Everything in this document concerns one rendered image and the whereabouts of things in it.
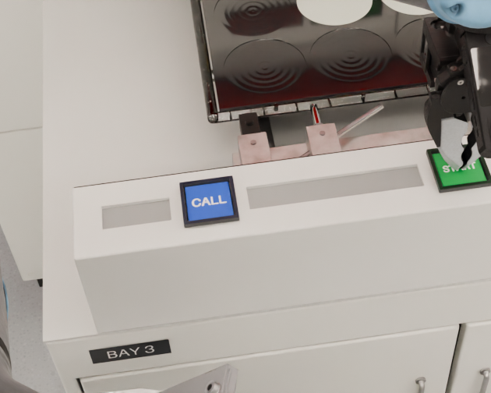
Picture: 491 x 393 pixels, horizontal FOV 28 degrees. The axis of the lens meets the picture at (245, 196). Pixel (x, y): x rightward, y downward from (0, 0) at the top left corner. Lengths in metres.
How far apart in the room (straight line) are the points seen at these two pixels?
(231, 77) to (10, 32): 0.49
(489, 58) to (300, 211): 0.25
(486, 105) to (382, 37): 0.41
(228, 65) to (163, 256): 0.33
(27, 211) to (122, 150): 0.67
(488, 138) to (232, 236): 0.27
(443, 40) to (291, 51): 0.34
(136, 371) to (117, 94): 0.38
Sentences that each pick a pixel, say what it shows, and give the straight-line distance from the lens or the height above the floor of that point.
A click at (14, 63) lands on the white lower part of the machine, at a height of 0.67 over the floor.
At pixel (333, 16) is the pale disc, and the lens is 1.29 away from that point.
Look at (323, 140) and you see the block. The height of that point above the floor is 0.91.
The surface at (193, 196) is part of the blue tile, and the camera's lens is 1.00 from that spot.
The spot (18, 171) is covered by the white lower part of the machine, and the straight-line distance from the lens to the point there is 1.82.
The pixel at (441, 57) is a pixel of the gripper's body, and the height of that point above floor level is 1.11.
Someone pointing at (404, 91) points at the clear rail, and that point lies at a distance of 1.19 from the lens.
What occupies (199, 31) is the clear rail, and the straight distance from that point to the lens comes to 1.27.
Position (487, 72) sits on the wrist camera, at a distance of 0.88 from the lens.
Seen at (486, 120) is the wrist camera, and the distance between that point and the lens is 0.87.
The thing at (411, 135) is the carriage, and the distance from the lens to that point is 1.17.
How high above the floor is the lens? 1.73
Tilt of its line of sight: 51 degrees down
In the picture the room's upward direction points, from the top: 5 degrees counter-clockwise
